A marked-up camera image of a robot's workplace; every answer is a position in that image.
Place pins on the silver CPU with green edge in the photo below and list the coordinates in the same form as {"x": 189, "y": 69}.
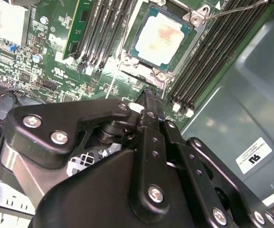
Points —
{"x": 159, "y": 40}

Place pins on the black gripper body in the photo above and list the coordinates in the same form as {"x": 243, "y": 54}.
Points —
{"x": 91, "y": 202}

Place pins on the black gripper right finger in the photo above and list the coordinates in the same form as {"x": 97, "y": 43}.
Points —
{"x": 196, "y": 164}

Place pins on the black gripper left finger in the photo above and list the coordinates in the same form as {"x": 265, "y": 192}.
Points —
{"x": 79, "y": 112}

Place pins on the metal socket cover frame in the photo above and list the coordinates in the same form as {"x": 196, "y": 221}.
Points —
{"x": 144, "y": 69}

